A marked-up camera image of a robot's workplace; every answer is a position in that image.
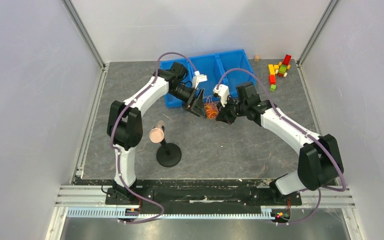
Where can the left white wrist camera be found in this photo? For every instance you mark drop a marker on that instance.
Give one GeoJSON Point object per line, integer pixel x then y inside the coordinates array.
{"type": "Point", "coordinates": [198, 78]}

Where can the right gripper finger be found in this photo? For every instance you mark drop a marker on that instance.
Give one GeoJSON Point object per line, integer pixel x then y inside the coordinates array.
{"type": "Point", "coordinates": [223, 118]}
{"type": "Point", "coordinates": [230, 104]}

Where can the green cube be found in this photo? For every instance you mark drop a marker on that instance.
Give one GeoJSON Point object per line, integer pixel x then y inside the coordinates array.
{"type": "Point", "coordinates": [272, 87]}

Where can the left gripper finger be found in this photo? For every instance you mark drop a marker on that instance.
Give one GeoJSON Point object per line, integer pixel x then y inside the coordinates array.
{"type": "Point", "coordinates": [197, 111]}
{"type": "Point", "coordinates": [199, 101]}

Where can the green block in pile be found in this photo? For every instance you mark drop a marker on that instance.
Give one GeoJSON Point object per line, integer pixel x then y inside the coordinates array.
{"type": "Point", "coordinates": [282, 70]}

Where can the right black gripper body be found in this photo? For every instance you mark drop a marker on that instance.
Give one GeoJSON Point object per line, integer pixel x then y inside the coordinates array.
{"type": "Point", "coordinates": [229, 110]}

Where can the natural wooden cube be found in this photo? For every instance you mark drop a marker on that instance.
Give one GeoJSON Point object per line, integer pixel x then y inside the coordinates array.
{"type": "Point", "coordinates": [257, 58]}

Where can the right blue plastic bin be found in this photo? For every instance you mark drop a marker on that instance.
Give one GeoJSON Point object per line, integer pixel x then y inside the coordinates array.
{"type": "Point", "coordinates": [231, 60]}

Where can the tall red block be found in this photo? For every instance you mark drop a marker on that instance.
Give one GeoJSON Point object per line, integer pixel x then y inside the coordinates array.
{"type": "Point", "coordinates": [286, 60]}

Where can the middle blue plastic bin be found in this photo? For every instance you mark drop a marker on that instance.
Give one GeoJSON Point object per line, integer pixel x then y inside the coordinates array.
{"type": "Point", "coordinates": [211, 66]}

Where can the pink microphone on black stand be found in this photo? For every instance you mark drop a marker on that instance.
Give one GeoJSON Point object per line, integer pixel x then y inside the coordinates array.
{"type": "Point", "coordinates": [168, 155]}

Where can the light blue cable comb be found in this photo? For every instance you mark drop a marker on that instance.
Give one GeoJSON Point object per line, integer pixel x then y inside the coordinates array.
{"type": "Point", "coordinates": [124, 213]}

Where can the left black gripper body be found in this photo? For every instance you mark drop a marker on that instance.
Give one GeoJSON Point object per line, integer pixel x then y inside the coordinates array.
{"type": "Point", "coordinates": [182, 94]}

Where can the yellow block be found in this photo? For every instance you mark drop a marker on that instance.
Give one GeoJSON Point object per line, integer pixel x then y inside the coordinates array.
{"type": "Point", "coordinates": [271, 69]}

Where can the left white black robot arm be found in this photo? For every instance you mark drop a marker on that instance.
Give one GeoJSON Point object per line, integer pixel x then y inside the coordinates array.
{"type": "Point", "coordinates": [125, 125]}

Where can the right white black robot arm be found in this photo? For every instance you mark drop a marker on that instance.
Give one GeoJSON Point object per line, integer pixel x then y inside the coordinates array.
{"type": "Point", "coordinates": [319, 158]}

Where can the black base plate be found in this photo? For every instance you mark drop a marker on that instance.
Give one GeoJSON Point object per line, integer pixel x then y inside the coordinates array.
{"type": "Point", "coordinates": [251, 191]}

